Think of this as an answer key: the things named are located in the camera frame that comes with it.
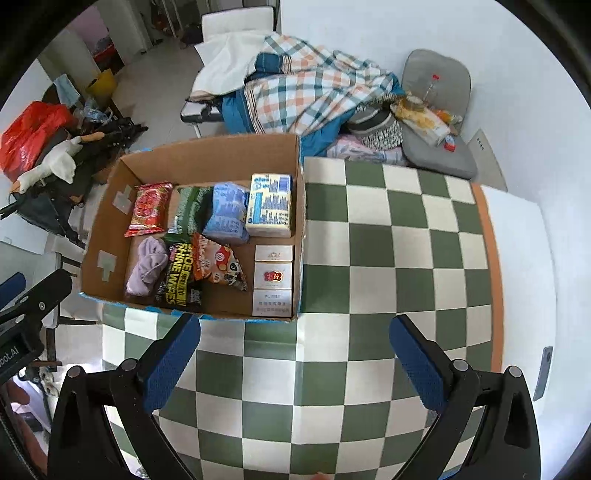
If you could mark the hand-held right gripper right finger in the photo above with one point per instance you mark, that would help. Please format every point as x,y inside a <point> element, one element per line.
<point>415,360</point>

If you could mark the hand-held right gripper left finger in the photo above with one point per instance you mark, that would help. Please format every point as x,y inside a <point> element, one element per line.
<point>171,364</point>

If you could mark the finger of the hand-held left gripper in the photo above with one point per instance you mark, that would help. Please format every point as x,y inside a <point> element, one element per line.
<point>11,288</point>
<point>46,295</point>

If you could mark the black wipes packet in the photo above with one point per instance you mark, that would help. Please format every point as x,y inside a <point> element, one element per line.
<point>178,277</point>

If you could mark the purple cloth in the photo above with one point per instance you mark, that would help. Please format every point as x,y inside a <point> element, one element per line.
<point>145,267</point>

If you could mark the cardboard box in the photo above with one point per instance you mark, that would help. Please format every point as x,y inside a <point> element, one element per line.
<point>115,207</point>

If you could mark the orange panda snack packet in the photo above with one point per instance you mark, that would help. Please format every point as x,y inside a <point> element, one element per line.
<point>217,261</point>

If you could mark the white cigarette box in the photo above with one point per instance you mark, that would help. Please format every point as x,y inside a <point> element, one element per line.
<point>272,281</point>

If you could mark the red snack packet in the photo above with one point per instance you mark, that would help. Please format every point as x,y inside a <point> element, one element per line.
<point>147,210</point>

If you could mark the green packet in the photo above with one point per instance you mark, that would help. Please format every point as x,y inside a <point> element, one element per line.
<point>187,214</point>

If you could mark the white and blue tissue pack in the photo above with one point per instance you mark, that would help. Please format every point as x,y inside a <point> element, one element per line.
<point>270,205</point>

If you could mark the green checkered tablecloth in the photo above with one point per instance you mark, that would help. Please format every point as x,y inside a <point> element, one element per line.
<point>346,346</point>

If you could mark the black stroller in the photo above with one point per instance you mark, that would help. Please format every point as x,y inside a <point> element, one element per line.
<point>51,207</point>

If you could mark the grey phone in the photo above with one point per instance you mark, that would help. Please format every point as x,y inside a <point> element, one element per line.
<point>544,374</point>

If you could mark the white goose plush toy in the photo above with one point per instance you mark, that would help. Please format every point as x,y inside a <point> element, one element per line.
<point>57,161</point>

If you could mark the red plastic bag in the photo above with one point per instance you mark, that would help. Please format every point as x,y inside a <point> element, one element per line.
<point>27,138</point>

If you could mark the grey cushioned chair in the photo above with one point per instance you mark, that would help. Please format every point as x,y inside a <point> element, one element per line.
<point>443,157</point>

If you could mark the light blue cloth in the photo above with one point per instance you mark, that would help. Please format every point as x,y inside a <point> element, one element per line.
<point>67,90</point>

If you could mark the pink cloth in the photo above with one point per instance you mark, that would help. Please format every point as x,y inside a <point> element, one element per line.
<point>360,152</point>

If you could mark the small red and blue box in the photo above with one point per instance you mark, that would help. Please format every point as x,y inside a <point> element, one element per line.
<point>449,143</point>

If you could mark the yellow bucket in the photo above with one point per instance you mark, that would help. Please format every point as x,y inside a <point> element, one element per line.
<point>102,83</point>

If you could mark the yellow packet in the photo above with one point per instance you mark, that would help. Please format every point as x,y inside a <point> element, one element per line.
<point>425,125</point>

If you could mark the orange snack bag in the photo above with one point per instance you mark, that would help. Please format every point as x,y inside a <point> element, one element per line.
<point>445,115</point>

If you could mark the tape roll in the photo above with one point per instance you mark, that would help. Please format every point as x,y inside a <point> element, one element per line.
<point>415,103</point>

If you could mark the clear plastic bottle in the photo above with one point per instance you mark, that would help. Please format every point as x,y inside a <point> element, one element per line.
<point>430,90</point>

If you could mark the plaid blanket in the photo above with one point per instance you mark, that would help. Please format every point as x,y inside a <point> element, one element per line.
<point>314,87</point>

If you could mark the white cloth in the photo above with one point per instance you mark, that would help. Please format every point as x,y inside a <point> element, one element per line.
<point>226,60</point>

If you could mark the white chair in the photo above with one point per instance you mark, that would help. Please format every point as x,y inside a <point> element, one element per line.
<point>235,21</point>

